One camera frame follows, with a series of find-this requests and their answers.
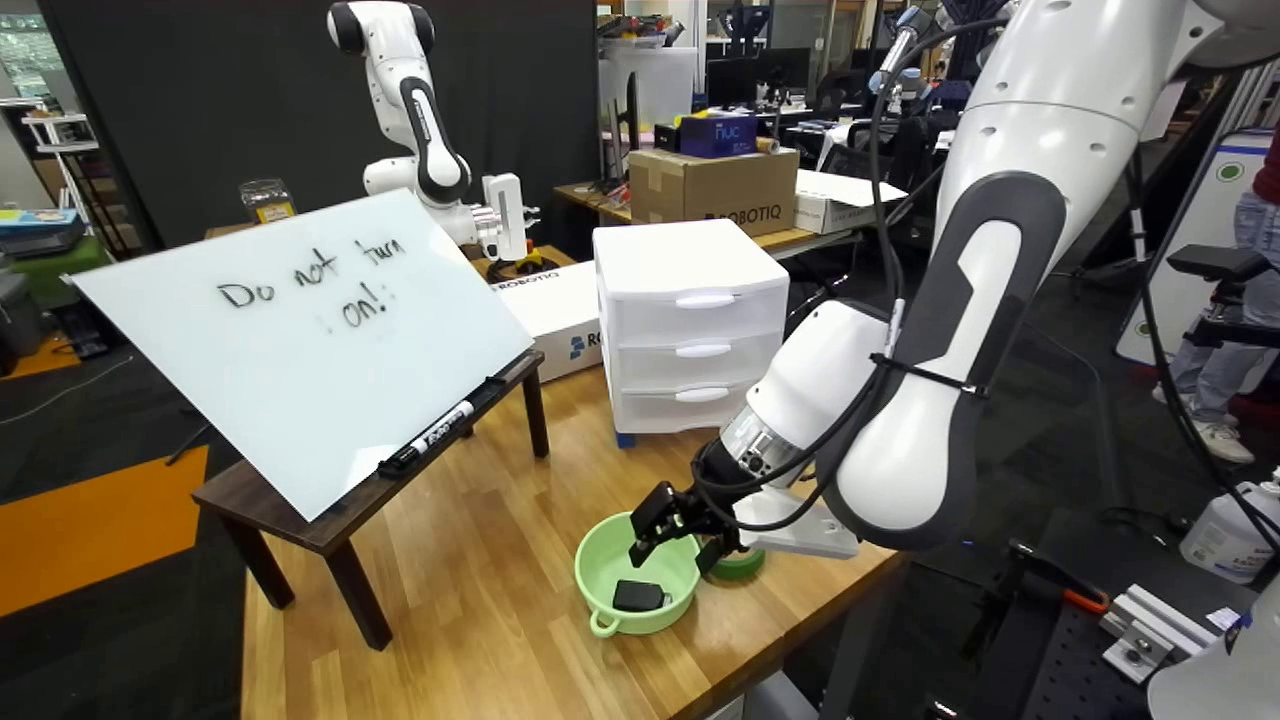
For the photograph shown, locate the light wooden desk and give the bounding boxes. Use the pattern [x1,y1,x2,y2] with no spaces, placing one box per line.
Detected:
[550,175,882,262]

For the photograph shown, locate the white plastic jug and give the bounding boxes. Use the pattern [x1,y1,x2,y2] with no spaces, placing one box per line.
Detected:
[1174,463,1280,586]

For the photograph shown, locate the black partition panel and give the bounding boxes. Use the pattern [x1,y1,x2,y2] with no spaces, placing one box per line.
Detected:
[37,0,605,252]

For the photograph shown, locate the large brown cardboard box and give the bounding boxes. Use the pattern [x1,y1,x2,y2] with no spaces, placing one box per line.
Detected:
[627,140,799,243]

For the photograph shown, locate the white whiteboard with writing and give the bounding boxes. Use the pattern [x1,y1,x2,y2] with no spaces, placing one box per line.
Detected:
[62,187,541,528]

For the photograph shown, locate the white panel green logo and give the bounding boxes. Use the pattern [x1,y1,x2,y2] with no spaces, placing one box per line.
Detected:
[1114,131,1271,366]

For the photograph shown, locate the white rounded cover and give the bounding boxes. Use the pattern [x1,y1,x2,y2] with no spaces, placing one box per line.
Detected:
[1145,571,1280,720]

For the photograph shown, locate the black hanging cable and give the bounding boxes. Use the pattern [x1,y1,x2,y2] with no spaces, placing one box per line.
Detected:
[1125,131,1280,565]

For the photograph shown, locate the light green plastic bowl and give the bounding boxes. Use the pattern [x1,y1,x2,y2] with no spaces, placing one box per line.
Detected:
[572,506,712,638]

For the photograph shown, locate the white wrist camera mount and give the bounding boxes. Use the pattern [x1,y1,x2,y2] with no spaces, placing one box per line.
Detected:
[730,479,866,560]

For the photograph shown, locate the long aluminium extrusion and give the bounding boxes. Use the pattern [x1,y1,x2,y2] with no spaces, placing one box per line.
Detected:
[1098,581,1253,687]

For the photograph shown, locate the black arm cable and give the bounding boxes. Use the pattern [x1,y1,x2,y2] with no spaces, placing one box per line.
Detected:
[691,115,994,539]

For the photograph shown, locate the small black object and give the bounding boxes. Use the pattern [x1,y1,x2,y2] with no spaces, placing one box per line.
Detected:
[608,577,667,614]

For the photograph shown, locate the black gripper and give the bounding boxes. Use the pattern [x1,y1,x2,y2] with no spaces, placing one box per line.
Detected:
[625,434,771,581]

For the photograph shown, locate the white plastic drawer unit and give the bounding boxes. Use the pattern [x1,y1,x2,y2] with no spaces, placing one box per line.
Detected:
[590,216,790,442]

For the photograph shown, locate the black clamp orange handle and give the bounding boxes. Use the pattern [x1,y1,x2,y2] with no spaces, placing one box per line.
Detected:
[1002,537,1112,619]

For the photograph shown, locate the black whiteboard marker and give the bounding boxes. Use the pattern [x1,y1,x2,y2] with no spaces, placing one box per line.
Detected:
[376,395,480,483]

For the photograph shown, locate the person in jeans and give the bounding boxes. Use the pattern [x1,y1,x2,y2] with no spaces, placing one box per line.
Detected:
[1150,123,1280,472]

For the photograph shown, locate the black perforated breadboard plate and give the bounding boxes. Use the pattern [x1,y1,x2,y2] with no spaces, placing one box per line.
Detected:
[1017,531,1280,720]

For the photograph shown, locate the dark blue box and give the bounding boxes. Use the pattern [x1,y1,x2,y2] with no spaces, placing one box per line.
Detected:
[651,106,761,158]

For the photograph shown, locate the green tape roll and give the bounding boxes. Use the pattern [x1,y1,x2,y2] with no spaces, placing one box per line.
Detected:
[698,537,771,586]

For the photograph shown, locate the small dark wooden table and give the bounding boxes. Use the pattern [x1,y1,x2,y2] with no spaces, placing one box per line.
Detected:
[191,349,550,654]

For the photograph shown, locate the white shelf rack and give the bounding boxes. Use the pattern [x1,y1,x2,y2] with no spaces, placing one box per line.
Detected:
[17,104,103,233]

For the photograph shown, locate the black stool seat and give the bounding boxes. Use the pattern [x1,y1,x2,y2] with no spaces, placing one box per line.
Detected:
[1165,241,1280,351]

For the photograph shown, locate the clear glass jar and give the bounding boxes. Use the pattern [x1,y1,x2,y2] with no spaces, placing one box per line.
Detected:
[235,173,297,227]

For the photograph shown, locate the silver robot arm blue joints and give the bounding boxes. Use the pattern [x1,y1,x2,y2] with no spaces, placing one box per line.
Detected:
[865,0,954,104]

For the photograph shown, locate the green storage bin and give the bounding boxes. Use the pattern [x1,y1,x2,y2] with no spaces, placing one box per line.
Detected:
[0,202,117,311]

